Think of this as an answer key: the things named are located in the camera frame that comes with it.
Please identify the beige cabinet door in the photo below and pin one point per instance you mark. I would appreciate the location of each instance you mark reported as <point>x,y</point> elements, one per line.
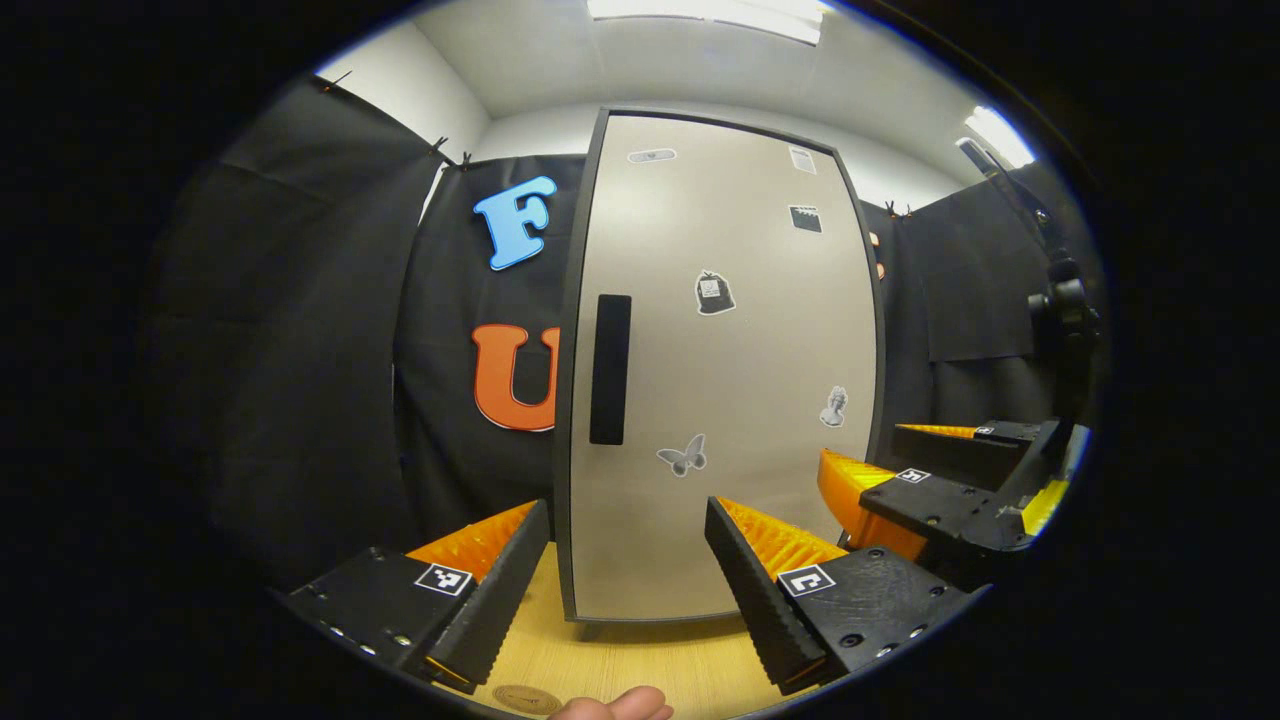
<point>740,350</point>

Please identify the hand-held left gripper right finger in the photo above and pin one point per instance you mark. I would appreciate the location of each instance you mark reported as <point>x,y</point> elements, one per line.
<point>760,600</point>

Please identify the round brown coaster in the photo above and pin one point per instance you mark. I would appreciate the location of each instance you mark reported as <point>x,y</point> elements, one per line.
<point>525,700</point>

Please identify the black backdrop cloth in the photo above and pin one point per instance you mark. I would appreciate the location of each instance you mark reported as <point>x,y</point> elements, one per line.
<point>300,350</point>

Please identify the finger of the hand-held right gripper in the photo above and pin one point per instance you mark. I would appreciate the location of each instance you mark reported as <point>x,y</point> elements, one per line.
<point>960,450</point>
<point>940,510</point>

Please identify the ceiling light panel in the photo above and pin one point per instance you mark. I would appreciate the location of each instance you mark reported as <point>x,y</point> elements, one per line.
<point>710,15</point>
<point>1000,135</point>

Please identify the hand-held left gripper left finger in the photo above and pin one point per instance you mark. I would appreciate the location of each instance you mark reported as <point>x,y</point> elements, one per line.
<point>500,600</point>

